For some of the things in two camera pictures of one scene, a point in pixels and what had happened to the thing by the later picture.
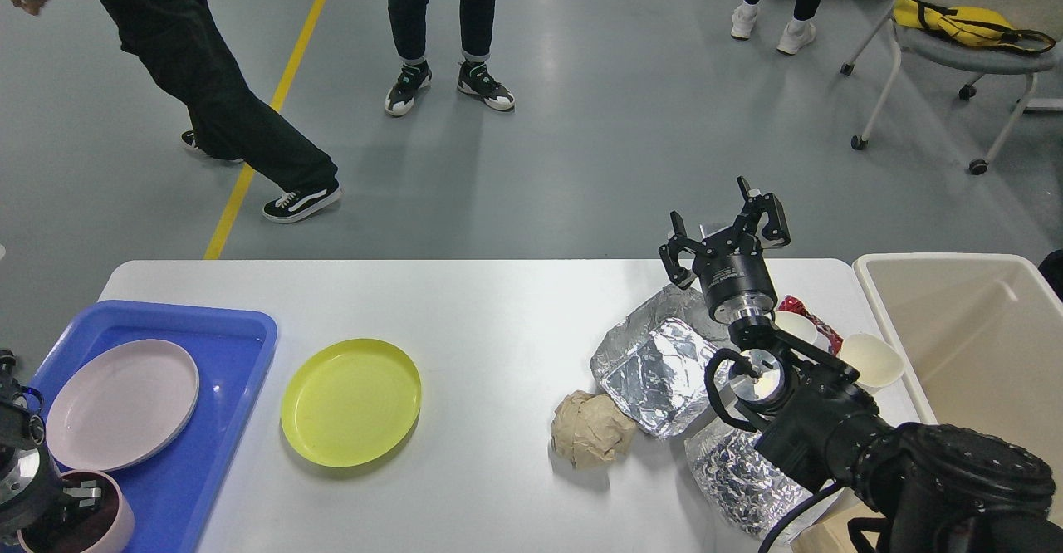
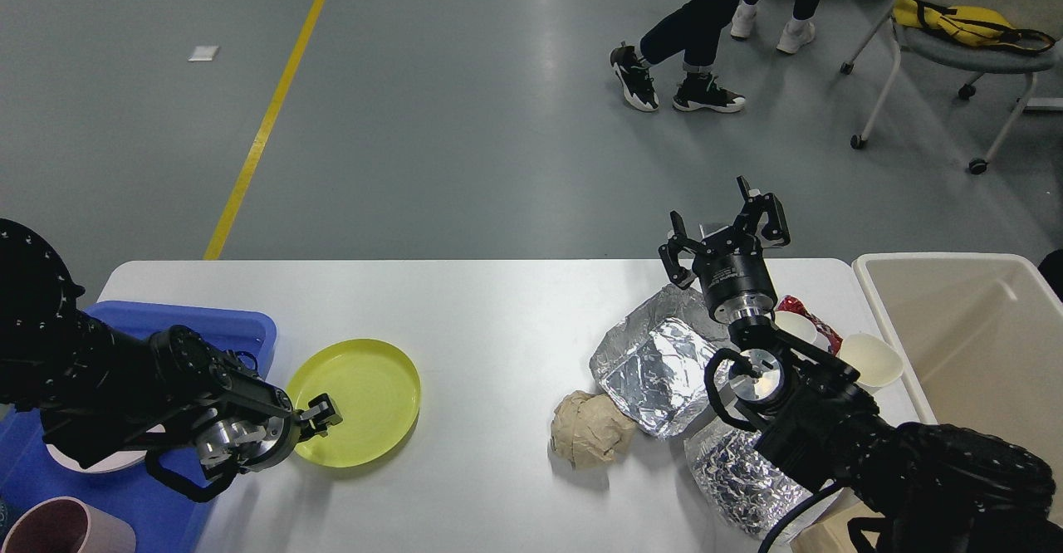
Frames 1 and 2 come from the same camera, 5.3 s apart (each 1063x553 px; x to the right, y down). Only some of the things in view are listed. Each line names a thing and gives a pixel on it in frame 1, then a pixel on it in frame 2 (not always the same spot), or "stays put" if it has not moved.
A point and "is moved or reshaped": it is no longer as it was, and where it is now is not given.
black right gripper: (735, 276) stays put
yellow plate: (350, 403) stays put
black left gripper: (31, 492) → (253, 438)
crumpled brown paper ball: (589, 430) stays put
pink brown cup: (107, 526) is moved or reshaped
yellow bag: (972, 26) stays put
